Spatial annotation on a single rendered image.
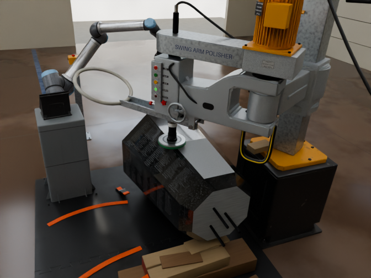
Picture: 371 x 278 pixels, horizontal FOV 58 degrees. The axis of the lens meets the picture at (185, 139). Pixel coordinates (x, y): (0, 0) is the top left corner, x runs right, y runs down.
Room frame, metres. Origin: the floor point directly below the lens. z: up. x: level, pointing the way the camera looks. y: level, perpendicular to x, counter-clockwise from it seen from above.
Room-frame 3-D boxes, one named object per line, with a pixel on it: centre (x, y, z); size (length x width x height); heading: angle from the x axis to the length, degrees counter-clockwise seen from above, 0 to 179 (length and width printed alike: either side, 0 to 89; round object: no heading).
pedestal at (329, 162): (2.51, -0.88, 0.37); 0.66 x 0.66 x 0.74; 22
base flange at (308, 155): (2.51, -0.88, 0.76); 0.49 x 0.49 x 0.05; 22
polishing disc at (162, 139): (2.30, 0.10, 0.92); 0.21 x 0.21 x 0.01
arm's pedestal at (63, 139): (2.79, 1.18, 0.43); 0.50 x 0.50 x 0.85; 26
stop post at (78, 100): (3.88, 1.36, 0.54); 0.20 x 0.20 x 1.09; 22
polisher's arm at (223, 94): (2.11, -0.24, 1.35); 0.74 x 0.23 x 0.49; 63
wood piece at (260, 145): (2.46, -0.63, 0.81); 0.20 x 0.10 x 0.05; 120
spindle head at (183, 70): (2.26, 0.03, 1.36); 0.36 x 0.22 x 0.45; 63
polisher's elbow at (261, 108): (2.00, -0.48, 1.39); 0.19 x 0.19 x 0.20
